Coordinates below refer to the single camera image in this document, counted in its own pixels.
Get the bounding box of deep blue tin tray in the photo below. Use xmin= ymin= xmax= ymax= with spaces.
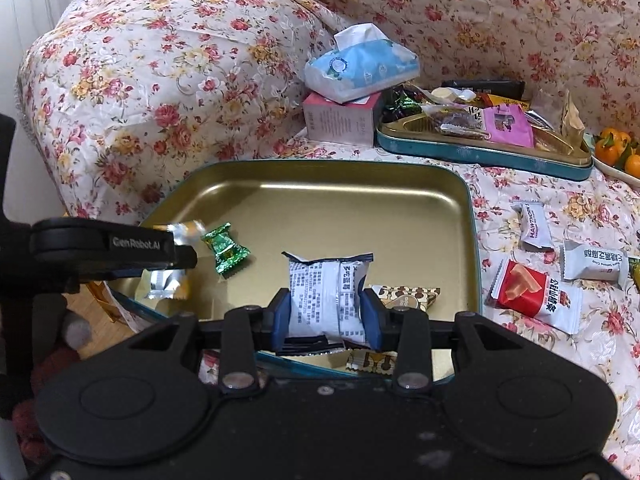
xmin=107 ymin=159 xmax=483 ymax=386

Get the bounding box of shallow blue tin tray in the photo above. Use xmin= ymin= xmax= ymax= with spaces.
xmin=375 ymin=110 xmax=596 ymax=183

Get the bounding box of clear brown snack packet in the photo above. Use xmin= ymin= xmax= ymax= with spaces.
xmin=422 ymin=104 xmax=493 ymax=138

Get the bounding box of brown heart patterned snack packet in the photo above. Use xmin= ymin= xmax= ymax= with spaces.
xmin=346 ymin=285 xmax=442 ymax=376

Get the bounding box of dark green wrapped candy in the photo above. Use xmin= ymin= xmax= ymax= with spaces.
xmin=382 ymin=91 xmax=423 ymax=123

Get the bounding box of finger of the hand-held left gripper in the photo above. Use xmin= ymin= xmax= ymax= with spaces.
xmin=29 ymin=216 xmax=198 ymax=281

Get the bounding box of small white snack packet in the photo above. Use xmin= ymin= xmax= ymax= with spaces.
xmin=511 ymin=200 xmax=555 ymax=253

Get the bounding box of beige paper snack bag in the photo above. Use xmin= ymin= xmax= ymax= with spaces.
xmin=560 ymin=89 xmax=586 ymax=153

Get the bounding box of white black snack packet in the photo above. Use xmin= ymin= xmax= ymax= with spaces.
xmin=277 ymin=251 xmax=375 ymax=356

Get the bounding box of red white snack packet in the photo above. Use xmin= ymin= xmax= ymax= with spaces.
xmin=484 ymin=257 xmax=583 ymax=336

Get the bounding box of pink cardboard box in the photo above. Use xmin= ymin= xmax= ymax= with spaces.
xmin=302 ymin=91 xmax=385 ymax=148

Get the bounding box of floral quilted blanket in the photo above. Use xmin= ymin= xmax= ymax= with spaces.
xmin=15 ymin=0 xmax=640 ymax=480

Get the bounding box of black long box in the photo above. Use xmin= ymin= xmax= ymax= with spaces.
xmin=441 ymin=79 xmax=527 ymax=98

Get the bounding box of white fruit plate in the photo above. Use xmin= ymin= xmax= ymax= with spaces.
xmin=592 ymin=132 xmax=640 ymax=188

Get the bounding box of blue tissue pack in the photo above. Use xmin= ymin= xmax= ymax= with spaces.
xmin=304 ymin=22 xmax=421 ymax=106

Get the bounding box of pink snack packet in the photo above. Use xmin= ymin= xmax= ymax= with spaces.
xmin=482 ymin=104 xmax=536 ymax=148

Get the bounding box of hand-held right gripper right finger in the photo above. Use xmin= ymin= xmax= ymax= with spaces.
xmin=359 ymin=289 xmax=531 ymax=397

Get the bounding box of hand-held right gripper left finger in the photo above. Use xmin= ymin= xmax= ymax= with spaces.
xmin=125 ymin=287 xmax=293 ymax=395

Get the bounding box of grey sesame crisp packet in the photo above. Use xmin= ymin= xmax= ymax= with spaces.
xmin=562 ymin=239 xmax=630 ymax=290

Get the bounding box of silver yellow snack packet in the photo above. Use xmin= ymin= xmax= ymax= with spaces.
xmin=140 ymin=219 xmax=207 ymax=301

